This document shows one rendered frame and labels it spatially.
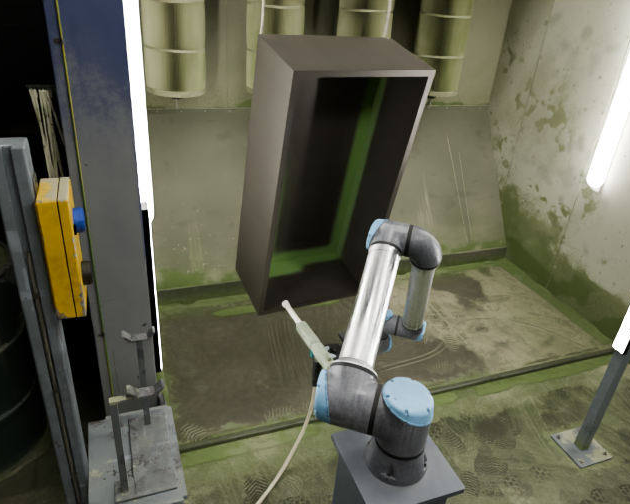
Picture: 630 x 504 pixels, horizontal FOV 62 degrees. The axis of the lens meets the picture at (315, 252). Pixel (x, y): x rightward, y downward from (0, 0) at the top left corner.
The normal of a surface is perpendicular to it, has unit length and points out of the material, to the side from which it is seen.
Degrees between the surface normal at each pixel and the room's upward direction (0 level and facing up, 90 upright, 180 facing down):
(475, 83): 90
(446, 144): 57
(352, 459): 0
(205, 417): 0
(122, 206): 90
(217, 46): 90
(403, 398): 5
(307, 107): 102
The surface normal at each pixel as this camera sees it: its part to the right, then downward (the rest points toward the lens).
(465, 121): 0.33, -0.08
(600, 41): -0.93, 0.11
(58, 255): 0.35, 0.47
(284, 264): 0.17, -0.76
